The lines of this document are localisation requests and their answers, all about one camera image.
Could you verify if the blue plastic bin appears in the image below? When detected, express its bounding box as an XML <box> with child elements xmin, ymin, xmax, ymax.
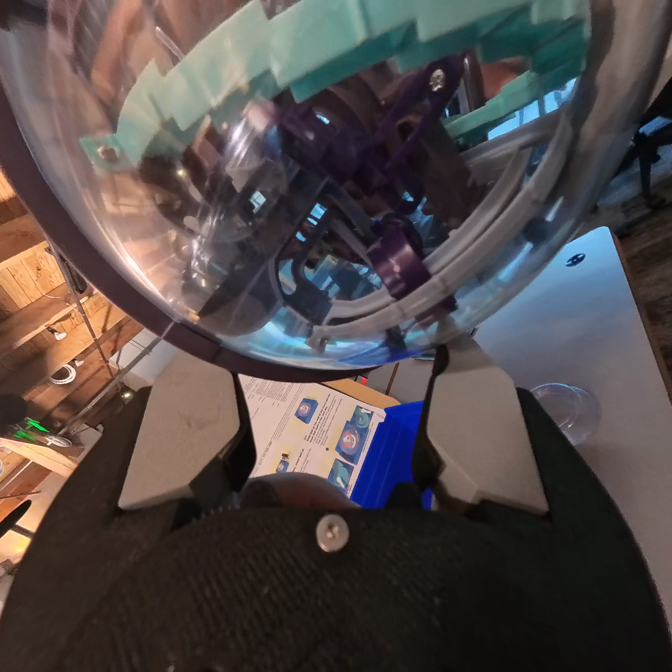
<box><xmin>349</xmin><ymin>400</ymin><xmax>436</xmax><ymax>511</ymax></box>

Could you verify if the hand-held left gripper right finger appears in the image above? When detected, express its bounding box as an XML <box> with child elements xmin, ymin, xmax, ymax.
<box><xmin>412</xmin><ymin>331</ymin><xmax>549</xmax><ymax>515</ymax></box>

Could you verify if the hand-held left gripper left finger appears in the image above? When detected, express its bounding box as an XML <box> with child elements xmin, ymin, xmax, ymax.
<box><xmin>118</xmin><ymin>354</ymin><xmax>258</xmax><ymax>512</ymax></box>

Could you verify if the clear plastic ball stand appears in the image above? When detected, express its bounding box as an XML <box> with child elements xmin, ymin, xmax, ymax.
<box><xmin>530</xmin><ymin>382</ymin><xmax>602</xmax><ymax>446</ymax></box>

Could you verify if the clear plastic maze ball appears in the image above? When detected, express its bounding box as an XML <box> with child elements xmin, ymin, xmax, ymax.
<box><xmin>0</xmin><ymin>0</ymin><xmax>659</xmax><ymax>383</ymax></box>

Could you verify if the black office chair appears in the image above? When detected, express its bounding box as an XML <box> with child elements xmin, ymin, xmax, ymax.
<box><xmin>630</xmin><ymin>97</ymin><xmax>672</xmax><ymax>211</ymax></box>

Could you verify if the tan cardboard board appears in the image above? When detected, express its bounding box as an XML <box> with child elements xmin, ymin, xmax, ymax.
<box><xmin>320</xmin><ymin>379</ymin><xmax>401</xmax><ymax>413</ymax></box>

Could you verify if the printed instruction sheet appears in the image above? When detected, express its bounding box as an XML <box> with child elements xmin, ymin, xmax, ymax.
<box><xmin>239</xmin><ymin>374</ymin><xmax>386</xmax><ymax>499</ymax></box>

